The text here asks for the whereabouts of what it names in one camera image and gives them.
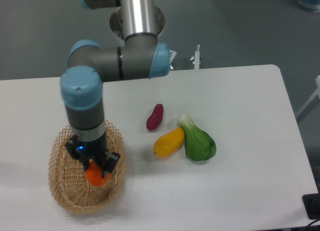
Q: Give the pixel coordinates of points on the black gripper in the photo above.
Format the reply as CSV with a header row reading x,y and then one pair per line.
x,y
93,150

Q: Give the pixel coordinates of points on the orange toy fruit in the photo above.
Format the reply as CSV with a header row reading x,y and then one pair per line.
x,y
94,175

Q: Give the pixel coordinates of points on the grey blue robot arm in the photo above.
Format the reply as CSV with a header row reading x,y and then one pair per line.
x,y
90,66

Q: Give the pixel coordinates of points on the oval wicker basket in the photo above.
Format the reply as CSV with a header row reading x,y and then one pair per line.
x,y
66,177

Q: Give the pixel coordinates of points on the purple sweet potato toy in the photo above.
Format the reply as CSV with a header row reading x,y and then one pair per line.
x,y
156,117

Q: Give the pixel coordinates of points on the yellow mango toy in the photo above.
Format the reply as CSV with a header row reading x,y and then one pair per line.
x,y
169,143

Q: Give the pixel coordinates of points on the green bok choy toy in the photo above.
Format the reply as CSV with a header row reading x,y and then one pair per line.
x,y
199,145

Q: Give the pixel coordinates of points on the black device at table edge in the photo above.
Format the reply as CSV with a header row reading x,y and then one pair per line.
x,y
312,205

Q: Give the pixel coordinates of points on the blue object top right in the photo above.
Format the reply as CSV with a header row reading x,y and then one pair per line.
x,y
312,6

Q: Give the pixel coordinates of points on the white frame at right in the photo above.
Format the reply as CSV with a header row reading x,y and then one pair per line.
x,y
310,103

